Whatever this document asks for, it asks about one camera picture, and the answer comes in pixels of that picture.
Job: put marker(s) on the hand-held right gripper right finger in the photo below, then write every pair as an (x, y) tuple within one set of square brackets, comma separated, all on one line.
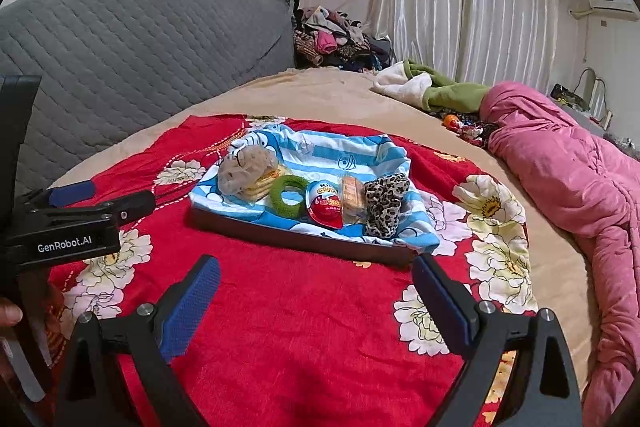
[(445, 307)]

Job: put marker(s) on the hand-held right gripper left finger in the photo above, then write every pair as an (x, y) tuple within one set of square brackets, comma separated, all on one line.
[(192, 307)]

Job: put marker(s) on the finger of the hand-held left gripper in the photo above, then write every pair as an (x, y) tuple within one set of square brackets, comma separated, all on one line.
[(132, 206), (70, 194)]

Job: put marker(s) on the leopard print scrunchie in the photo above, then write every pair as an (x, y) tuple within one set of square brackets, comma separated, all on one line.
[(385, 207)]

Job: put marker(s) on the beige sheer scrunchie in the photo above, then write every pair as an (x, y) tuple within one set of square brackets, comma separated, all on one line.
[(245, 169)]

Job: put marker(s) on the grey tray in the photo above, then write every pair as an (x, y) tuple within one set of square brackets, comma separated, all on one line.
[(300, 242)]

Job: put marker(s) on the round cookie packet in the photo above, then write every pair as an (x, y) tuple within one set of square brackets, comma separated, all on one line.
[(265, 190)]

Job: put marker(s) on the green scrunchie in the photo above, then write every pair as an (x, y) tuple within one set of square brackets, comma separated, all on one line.
[(277, 202)]

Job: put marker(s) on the orange biscuit packet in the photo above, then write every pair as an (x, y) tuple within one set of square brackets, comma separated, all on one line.
[(352, 197)]

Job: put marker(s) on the red chocolate egg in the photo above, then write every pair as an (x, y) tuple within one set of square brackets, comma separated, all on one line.
[(327, 207)]

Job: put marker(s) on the person's left hand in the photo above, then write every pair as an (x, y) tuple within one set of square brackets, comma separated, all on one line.
[(10, 312)]

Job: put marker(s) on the red floral blanket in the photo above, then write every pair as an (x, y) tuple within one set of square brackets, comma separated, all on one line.
[(300, 307)]

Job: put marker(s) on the grey quilted headboard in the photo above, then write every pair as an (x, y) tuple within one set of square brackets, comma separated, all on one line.
[(125, 57)]

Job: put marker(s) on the red white snack wrappers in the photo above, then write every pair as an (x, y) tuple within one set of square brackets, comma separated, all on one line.
[(472, 131)]

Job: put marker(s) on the pink quilt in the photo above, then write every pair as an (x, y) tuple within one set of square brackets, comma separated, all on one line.
[(575, 182)]

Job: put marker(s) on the dark patterned cloth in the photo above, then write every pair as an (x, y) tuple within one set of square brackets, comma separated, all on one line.
[(487, 127)]

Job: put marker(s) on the small orange toy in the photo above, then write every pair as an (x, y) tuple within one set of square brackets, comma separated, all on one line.
[(451, 121)]

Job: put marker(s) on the tray with blue striped cloth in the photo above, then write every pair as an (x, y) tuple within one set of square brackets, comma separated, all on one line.
[(340, 152)]

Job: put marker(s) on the green white plush blanket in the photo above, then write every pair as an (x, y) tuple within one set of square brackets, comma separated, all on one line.
[(450, 94)]

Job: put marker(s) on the pile of clothes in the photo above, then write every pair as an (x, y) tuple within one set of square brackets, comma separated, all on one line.
[(325, 42)]

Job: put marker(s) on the metal chair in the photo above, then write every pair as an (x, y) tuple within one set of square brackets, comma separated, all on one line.
[(586, 71)]

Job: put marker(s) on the white curtain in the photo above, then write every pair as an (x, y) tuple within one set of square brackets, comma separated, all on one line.
[(475, 7)]

